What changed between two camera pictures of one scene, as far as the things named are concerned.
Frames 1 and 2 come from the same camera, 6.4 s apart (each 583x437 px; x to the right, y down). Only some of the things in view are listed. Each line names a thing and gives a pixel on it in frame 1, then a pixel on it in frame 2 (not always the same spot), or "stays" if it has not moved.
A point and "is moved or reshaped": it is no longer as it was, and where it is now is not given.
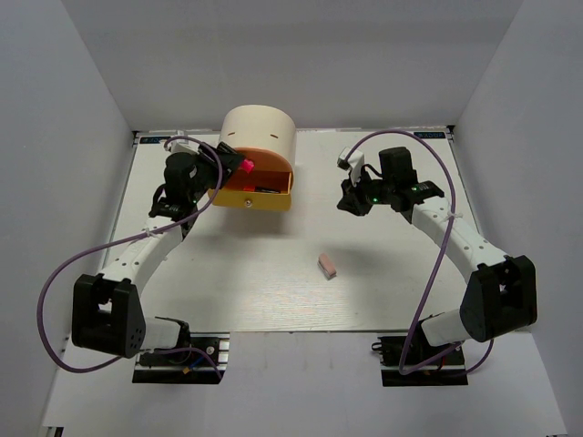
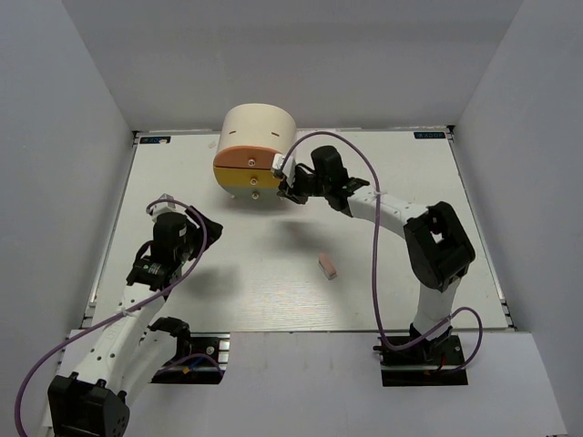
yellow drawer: x=232 y=196 is moved or reshaped
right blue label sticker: x=430 y=135 stays
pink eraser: x=327 y=266 stays
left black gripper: x=231 y=162 to x=214 y=229
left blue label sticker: x=152 y=139 stays
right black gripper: x=350 y=201 to x=295 y=195
